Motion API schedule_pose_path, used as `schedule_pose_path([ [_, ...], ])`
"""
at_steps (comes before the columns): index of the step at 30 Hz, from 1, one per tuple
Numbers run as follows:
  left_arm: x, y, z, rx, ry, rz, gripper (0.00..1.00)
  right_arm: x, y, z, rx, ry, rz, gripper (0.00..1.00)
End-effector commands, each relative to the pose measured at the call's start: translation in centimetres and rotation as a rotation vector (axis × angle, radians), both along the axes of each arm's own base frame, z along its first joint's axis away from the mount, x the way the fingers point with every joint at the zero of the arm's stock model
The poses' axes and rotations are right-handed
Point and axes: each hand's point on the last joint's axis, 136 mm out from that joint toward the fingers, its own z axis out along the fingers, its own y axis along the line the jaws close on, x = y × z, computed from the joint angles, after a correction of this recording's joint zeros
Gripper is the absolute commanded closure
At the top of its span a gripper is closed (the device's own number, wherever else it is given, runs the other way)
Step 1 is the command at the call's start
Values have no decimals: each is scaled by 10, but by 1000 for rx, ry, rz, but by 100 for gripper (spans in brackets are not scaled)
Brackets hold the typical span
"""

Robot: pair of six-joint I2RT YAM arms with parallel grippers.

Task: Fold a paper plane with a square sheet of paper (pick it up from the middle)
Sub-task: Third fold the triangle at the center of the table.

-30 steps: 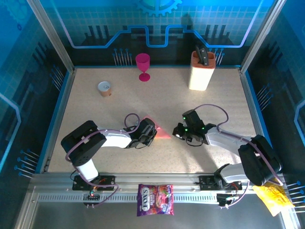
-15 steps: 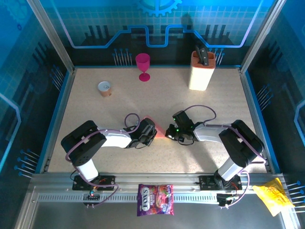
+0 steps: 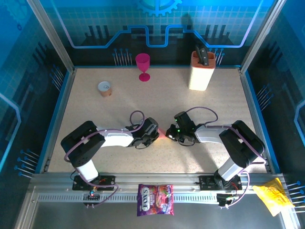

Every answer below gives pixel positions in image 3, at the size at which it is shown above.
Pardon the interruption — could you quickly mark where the cream knife block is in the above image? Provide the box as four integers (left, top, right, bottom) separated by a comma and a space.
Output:
188, 50, 216, 92

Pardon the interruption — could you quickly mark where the small tin can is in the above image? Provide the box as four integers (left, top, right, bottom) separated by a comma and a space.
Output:
97, 81, 113, 98

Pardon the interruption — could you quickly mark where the purple candy bag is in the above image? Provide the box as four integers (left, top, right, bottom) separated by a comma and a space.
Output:
136, 183, 175, 217

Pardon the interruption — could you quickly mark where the pink plastic goblet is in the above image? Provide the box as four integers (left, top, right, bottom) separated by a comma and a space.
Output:
135, 52, 152, 83

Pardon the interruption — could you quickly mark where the small circuit board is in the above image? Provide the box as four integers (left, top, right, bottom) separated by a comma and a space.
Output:
82, 192, 101, 200
216, 193, 239, 206

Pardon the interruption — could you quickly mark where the yellow plastic bag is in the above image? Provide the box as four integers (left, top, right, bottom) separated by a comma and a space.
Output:
252, 177, 296, 218

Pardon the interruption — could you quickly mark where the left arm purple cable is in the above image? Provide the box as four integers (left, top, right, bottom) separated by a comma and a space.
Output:
64, 110, 145, 208

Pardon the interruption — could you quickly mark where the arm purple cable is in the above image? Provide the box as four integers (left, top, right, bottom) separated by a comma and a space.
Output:
184, 106, 267, 209
64, 110, 145, 208

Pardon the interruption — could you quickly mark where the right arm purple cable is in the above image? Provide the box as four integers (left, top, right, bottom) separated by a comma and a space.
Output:
184, 106, 267, 209

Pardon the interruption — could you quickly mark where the aluminium front rail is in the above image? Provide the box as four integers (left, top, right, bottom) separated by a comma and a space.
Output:
30, 173, 286, 194

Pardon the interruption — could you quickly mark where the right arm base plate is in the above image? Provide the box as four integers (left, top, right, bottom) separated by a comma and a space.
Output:
198, 175, 243, 191

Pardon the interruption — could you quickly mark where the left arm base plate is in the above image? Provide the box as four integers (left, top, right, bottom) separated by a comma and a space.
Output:
72, 175, 116, 192

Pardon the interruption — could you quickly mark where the slotted cable duct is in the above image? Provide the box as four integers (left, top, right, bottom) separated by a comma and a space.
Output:
37, 192, 221, 204

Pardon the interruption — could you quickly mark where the aluminium side rail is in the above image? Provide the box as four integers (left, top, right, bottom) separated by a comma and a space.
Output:
39, 69, 77, 174
239, 69, 275, 174

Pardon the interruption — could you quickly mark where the black handled knife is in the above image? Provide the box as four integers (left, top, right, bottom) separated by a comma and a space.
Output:
201, 49, 210, 67
194, 44, 206, 65

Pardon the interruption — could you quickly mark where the aluminium frame post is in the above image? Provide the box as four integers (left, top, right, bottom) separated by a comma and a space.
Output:
26, 0, 76, 73
240, 0, 286, 73

